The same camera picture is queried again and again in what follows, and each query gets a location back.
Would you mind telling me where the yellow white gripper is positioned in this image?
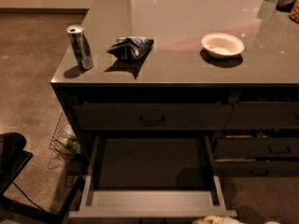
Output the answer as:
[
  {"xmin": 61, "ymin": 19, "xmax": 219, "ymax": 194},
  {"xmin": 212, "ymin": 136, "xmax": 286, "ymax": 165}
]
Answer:
[{"xmin": 192, "ymin": 216, "xmax": 246, "ymax": 224}]

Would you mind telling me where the grey drawer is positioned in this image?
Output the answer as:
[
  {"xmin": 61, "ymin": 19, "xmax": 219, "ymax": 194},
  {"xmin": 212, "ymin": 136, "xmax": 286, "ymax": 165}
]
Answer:
[
  {"xmin": 69, "ymin": 137, "xmax": 236, "ymax": 224},
  {"xmin": 73, "ymin": 103, "xmax": 233, "ymax": 131},
  {"xmin": 213, "ymin": 137, "xmax": 299, "ymax": 159},
  {"xmin": 226, "ymin": 102, "xmax": 299, "ymax": 130},
  {"xmin": 215, "ymin": 161, "xmax": 299, "ymax": 177}
]

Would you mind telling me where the dark grey counter cabinet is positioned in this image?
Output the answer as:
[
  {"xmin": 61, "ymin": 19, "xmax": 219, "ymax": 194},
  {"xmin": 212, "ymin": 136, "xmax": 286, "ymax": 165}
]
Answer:
[{"xmin": 50, "ymin": 0, "xmax": 299, "ymax": 179}]

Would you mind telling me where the white paper bowl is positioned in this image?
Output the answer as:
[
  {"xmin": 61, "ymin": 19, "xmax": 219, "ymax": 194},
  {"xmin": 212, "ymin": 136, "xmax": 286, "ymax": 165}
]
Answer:
[{"xmin": 201, "ymin": 33, "xmax": 245, "ymax": 59}]

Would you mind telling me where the crumpled blue chip bag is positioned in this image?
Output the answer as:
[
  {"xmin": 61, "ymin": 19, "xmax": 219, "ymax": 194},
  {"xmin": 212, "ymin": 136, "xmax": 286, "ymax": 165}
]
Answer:
[{"xmin": 107, "ymin": 36, "xmax": 154, "ymax": 63}]

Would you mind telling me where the silver blue drink can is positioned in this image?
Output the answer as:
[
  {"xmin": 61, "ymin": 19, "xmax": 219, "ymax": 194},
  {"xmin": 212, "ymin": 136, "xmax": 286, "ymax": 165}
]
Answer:
[{"xmin": 66, "ymin": 24, "xmax": 93, "ymax": 70}]

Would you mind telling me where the wire basket on floor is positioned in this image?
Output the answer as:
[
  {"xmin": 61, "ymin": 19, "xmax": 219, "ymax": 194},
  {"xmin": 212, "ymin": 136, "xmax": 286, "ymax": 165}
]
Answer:
[{"xmin": 48, "ymin": 112, "xmax": 81, "ymax": 169}]

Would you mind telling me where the black cable on floor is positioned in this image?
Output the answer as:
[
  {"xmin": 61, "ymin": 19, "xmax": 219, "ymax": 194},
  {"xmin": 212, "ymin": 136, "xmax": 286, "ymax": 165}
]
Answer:
[{"xmin": 11, "ymin": 180, "xmax": 50, "ymax": 214}]

